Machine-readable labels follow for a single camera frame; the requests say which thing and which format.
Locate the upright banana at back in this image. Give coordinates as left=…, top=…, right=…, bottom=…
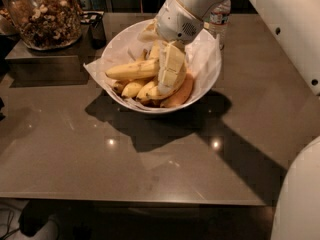
left=148, top=40, right=160, bottom=59

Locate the yellow banana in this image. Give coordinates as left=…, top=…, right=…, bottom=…
left=146, top=65, right=187, bottom=100
left=105, top=59, right=159, bottom=80
left=121, top=79, right=147, bottom=98
left=136, top=79, right=158, bottom=103

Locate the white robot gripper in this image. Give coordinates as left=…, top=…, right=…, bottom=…
left=138, top=0, right=203, bottom=93

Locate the small banana far left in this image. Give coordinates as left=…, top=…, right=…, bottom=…
left=112, top=80, right=128, bottom=94

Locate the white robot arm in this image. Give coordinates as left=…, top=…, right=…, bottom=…
left=141, top=0, right=320, bottom=240

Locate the black scoop holder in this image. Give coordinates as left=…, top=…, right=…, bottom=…
left=81, top=12, right=107, bottom=49

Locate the glass jar of granola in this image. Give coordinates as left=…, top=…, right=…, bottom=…
left=2, top=0, right=82, bottom=51

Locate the dark metal stand box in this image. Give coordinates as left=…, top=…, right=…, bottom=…
left=5, top=25, right=100, bottom=87

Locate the white bowl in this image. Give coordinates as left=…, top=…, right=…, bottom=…
left=96, top=20, right=222, bottom=114

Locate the clear plastic water bottle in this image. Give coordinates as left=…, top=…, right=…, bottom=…
left=209, top=0, right=231, bottom=49

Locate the white paper liner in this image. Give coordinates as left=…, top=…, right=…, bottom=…
left=84, top=19, right=222, bottom=114

